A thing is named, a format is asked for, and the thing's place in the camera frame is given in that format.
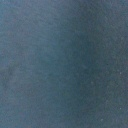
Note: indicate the black table mat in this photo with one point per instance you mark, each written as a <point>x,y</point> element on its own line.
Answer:
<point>63,63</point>

